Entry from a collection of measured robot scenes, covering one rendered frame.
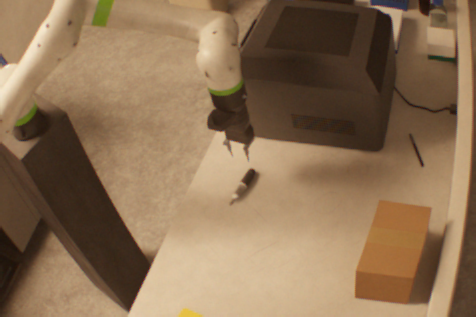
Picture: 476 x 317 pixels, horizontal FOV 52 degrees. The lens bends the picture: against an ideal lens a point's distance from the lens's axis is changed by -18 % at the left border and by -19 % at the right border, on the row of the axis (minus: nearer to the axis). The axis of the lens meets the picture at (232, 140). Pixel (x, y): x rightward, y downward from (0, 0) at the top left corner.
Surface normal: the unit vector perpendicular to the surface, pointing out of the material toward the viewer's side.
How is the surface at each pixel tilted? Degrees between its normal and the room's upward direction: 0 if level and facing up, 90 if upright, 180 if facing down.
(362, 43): 0
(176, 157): 0
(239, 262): 0
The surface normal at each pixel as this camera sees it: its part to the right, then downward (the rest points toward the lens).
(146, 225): -0.20, -0.69
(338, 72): -0.39, 0.24
